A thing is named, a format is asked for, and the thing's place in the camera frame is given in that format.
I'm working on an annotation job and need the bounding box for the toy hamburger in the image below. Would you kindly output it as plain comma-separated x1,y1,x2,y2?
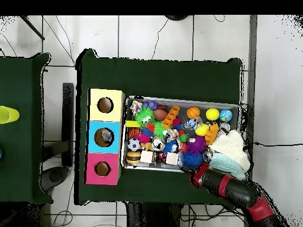
125,150,142,164

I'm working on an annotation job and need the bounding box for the large wooden block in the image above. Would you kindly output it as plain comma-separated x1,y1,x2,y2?
165,151,179,166

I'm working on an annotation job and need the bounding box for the black rod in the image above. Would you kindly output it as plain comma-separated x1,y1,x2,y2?
20,15,46,41

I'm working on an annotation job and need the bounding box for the yellow ball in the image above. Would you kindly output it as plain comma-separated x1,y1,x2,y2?
205,108,221,122

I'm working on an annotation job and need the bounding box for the orange plastic block with holes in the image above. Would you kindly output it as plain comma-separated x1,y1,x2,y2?
162,105,181,130

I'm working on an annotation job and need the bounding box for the cream waffle cloth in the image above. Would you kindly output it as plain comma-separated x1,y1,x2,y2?
209,129,251,173

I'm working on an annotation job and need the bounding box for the dark green tablecloth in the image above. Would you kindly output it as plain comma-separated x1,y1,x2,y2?
74,48,243,206
0,52,53,205

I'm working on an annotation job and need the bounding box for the small orange basketball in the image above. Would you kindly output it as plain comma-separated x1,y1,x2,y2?
186,106,201,119

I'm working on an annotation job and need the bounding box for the purple spiky toy with eyes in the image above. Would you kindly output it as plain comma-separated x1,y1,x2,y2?
186,135,207,155

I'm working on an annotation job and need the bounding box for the small wooden block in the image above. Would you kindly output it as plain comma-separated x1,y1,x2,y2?
140,150,154,164

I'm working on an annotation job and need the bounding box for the wooden box with three holes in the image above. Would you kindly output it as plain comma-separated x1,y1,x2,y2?
83,88,125,186

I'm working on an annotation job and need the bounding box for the green spiky ball with eyes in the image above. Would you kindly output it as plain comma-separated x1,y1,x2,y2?
134,106,156,128

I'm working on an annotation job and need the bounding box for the yellow-green cup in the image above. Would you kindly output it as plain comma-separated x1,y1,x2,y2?
0,105,21,125

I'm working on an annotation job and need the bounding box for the small soccer ball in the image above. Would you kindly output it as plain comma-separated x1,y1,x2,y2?
127,137,141,152

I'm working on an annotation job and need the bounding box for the clear water bottle blue label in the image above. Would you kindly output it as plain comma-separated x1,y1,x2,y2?
183,116,204,130

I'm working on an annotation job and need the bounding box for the light blue waffle cloth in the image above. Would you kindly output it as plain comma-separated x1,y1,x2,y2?
209,152,247,179

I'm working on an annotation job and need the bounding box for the blue spiky ball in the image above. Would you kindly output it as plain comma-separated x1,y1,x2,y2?
182,151,204,169

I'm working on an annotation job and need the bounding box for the silver mesh bin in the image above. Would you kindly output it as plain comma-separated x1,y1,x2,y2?
120,95,242,175

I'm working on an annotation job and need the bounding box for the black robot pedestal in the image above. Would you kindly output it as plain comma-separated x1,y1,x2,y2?
125,202,183,227

